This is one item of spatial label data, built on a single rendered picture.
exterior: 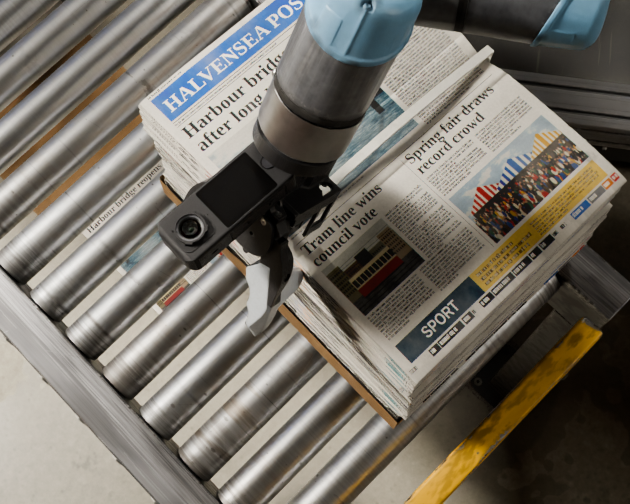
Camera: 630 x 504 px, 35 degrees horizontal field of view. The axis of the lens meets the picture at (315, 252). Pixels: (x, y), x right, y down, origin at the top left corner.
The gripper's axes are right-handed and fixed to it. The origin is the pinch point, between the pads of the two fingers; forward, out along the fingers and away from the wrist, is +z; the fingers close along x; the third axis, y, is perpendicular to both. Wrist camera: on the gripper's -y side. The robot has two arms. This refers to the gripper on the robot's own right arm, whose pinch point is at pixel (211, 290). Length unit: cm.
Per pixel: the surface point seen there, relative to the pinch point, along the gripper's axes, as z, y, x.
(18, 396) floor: 106, 27, 41
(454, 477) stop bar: 14.9, 17.2, -27.3
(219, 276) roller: 17.8, 15.4, 7.4
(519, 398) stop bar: 8.7, 26.4, -26.3
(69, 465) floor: 107, 26, 24
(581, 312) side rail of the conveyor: 6.7, 41.9, -24.4
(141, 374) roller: 26.2, 4.0, 5.3
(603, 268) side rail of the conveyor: 0.2, 42.4, -22.7
